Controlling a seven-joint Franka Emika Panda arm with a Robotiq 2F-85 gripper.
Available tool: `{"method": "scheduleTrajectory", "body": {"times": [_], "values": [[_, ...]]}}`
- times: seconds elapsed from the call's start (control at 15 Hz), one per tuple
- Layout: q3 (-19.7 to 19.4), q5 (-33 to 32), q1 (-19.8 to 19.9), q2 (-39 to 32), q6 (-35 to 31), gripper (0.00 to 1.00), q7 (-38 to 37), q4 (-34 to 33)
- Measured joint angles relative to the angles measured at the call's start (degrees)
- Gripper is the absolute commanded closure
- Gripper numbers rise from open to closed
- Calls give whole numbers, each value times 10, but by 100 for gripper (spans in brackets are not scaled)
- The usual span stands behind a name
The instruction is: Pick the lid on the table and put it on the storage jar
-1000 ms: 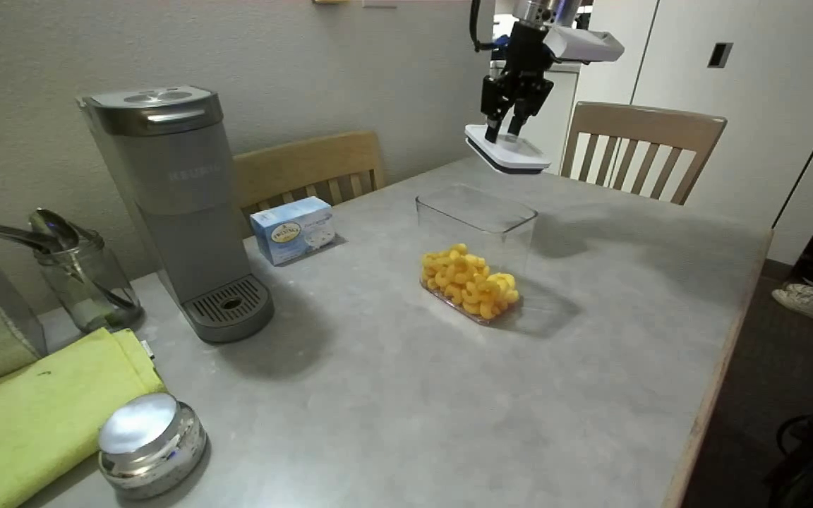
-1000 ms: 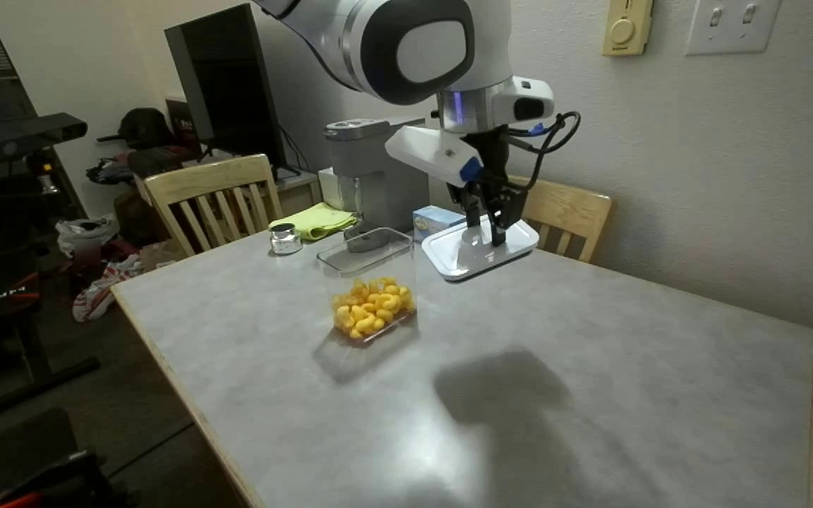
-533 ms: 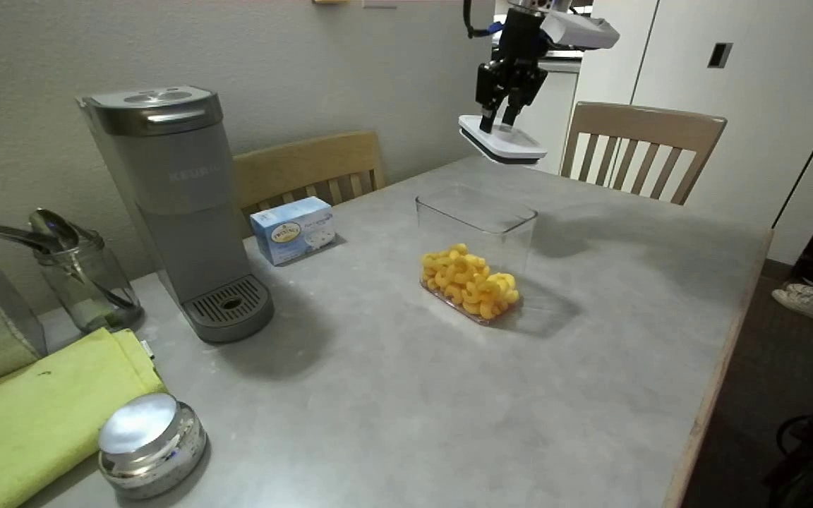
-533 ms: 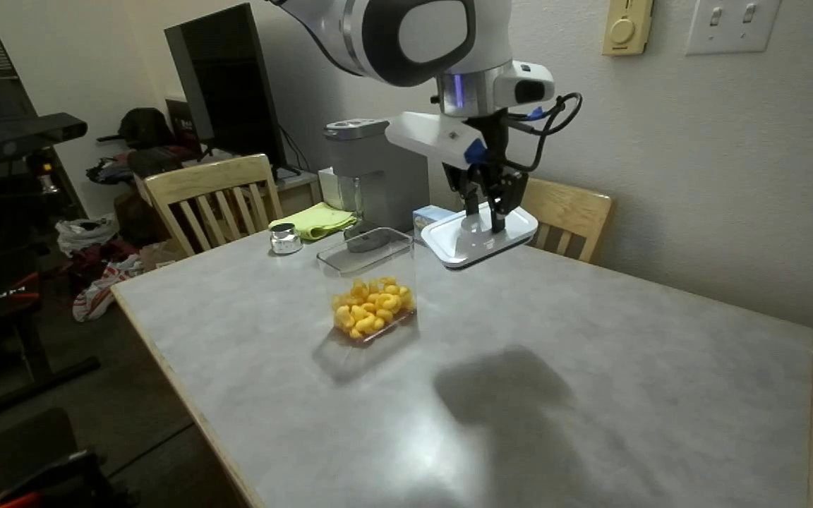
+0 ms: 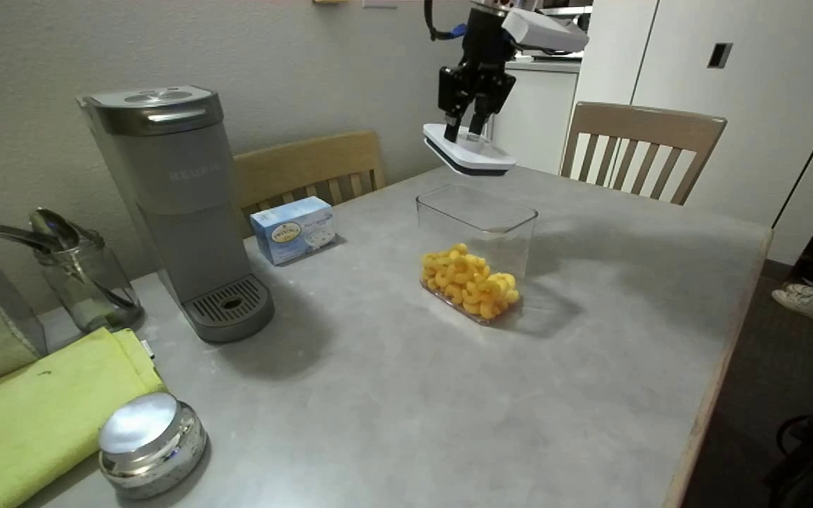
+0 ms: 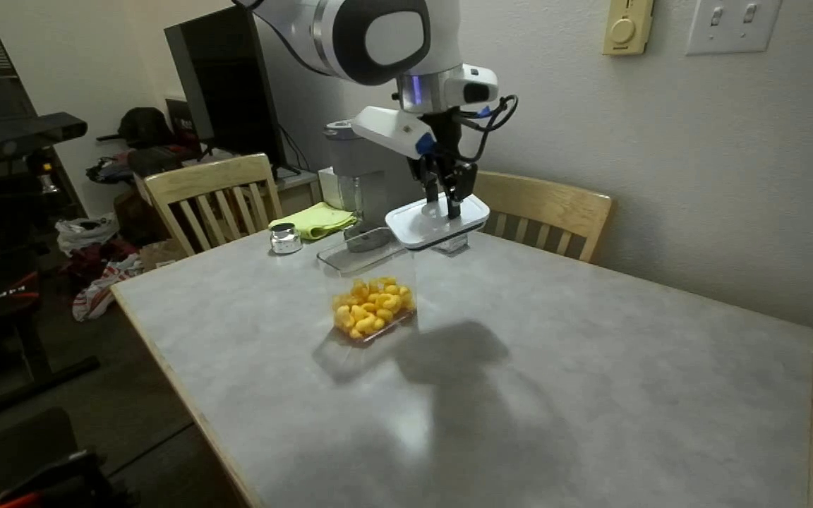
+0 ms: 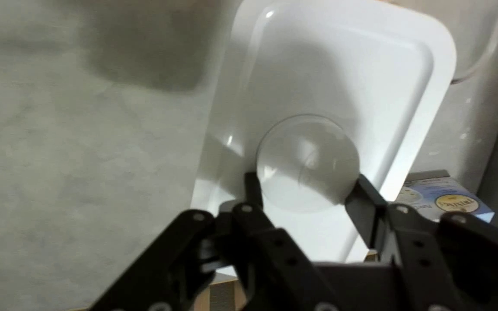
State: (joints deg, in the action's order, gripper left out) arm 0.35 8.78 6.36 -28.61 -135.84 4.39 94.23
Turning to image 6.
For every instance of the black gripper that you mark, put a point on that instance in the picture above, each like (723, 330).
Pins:
(445, 150)

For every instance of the white rectangular jar lid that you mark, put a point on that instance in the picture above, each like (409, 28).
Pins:
(425, 227)

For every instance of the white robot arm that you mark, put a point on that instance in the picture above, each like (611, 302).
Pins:
(368, 38)

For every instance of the clear plastic storage jar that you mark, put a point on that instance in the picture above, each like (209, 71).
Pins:
(368, 264)

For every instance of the wooden slat-back chair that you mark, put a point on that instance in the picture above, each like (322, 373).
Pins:
(209, 185)
(558, 206)

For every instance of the clear glass jug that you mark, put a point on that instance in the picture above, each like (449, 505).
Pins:
(329, 188)

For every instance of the yellow snack pieces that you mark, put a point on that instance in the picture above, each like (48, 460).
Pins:
(373, 306)

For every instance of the green cloth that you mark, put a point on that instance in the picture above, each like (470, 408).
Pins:
(311, 222)

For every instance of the round silver metal tin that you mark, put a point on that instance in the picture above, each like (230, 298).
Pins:
(284, 237)

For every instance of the black flat monitor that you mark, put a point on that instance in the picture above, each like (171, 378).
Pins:
(223, 86)

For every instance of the black backpack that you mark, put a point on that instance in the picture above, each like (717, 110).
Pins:
(144, 127)

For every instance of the red white cloth pile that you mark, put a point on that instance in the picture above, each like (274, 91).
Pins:
(99, 282)

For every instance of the black metal stand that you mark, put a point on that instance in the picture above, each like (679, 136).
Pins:
(21, 339)

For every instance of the black red bag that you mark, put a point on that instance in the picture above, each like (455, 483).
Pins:
(58, 483)

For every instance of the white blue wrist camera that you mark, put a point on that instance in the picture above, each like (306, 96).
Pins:
(380, 127)

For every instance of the beige wall thermostat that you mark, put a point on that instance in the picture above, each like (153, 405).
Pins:
(628, 28)

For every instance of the white light switch plate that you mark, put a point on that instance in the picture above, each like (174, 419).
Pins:
(734, 24)

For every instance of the black sensor bar camera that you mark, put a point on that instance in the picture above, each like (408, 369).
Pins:
(21, 133)

